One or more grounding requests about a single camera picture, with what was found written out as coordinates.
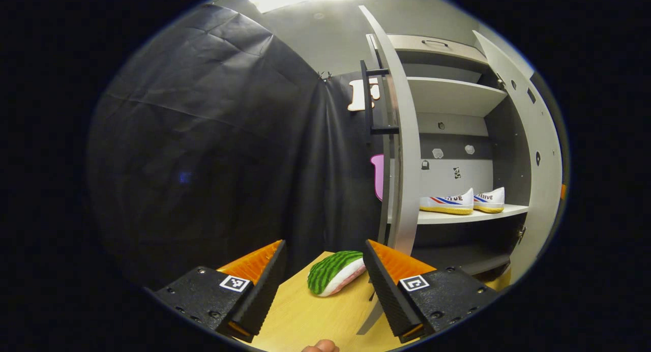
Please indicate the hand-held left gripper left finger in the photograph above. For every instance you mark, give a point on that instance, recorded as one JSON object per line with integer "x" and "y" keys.
{"x": 262, "y": 291}

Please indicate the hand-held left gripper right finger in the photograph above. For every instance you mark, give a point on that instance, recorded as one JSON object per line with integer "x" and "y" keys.
{"x": 386, "y": 291}

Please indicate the white striped shoe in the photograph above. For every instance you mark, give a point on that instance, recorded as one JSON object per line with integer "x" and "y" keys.
{"x": 450, "y": 203}
{"x": 492, "y": 200}

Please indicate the white shoe cabinet door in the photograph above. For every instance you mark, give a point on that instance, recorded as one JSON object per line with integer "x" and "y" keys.
{"x": 407, "y": 138}
{"x": 544, "y": 133}

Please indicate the white shoe cabinet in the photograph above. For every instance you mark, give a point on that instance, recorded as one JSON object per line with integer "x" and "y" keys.
{"x": 452, "y": 95}

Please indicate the white cabinet drawer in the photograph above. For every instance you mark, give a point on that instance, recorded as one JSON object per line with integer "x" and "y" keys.
{"x": 407, "y": 44}

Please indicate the green watermelon plush toy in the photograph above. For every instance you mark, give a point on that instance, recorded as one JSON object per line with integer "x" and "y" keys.
{"x": 330, "y": 270}

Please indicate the black backdrop cloth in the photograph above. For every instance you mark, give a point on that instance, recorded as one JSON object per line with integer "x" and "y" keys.
{"x": 203, "y": 138}

